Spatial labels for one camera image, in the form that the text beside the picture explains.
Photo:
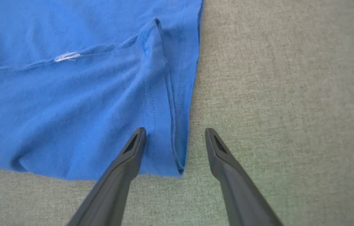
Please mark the beige fabric sofa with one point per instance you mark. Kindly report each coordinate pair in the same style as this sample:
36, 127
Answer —
289, 110

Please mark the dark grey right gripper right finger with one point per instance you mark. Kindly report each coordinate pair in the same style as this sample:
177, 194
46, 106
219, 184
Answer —
239, 188

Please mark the blue shirt with white sleeves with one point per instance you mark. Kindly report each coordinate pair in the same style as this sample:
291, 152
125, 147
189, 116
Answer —
70, 94

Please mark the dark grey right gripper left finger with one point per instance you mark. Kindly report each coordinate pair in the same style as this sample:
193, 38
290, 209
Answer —
114, 188

